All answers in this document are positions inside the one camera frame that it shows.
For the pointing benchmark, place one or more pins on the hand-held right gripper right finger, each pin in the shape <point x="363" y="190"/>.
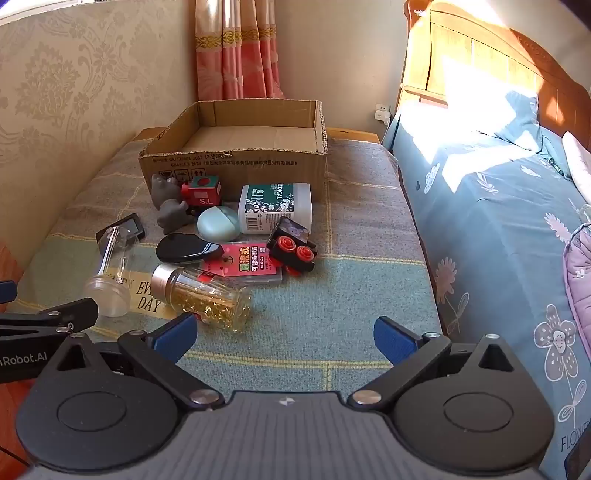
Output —
<point x="392" y="338"/>

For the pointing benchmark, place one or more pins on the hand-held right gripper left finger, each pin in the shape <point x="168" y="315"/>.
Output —
<point x="178" y="336"/>

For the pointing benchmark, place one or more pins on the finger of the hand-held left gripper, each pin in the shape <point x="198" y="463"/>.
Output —
<point x="69" y="311"/>
<point x="7" y="291"/>

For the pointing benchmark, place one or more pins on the clear plastic jar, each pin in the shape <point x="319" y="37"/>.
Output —
<point x="108" y="286"/>

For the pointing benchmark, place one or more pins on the jar of gold capsules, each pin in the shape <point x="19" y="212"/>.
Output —
<point x="207" y="297"/>

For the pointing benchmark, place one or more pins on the glossy black oval case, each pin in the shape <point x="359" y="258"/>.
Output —
<point x="184" y="248"/>

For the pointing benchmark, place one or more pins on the pink refill card case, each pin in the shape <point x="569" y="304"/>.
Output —
<point x="242" y="265"/>

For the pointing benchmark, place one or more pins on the small black square box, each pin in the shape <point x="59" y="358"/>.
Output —
<point x="131" y="227"/>

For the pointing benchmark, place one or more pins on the black toy block red wheels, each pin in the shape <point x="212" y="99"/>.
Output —
<point x="293" y="249"/>

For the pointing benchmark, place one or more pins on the brown cardboard box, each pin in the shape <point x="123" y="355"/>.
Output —
<point x="258" y="138"/>

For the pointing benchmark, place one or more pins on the light blue egg-shaped case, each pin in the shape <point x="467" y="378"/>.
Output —
<point x="217" y="224"/>

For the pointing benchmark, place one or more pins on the grey hippo toy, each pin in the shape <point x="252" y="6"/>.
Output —
<point x="168" y="203"/>

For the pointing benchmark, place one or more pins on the blue floral bed sheet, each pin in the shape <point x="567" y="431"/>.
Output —
<point x="489" y="240"/>

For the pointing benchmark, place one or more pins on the red toy train block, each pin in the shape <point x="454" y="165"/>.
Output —
<point x="203" y="191"/>

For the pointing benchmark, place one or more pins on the white bottle green label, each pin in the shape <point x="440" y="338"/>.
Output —
<point x="277" y="205"/>

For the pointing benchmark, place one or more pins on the pink quilt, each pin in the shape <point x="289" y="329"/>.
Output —
<point x="577" y="277"/>

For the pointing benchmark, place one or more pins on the blue floral pillow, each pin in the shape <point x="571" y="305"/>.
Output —
<point x="521" y="120"/>

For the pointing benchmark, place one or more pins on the white pink pillow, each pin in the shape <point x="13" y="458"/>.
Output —
<point x="579" y="161"/>

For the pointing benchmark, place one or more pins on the pink patterned curtain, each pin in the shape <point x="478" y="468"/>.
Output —
<point x="240" y="50"/>

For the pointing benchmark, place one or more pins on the wooden headboard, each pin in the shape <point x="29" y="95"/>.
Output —
<point x="466" y="50"/>

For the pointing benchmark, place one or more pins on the white wall socket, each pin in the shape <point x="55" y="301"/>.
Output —
<point x="382" y="114"/>

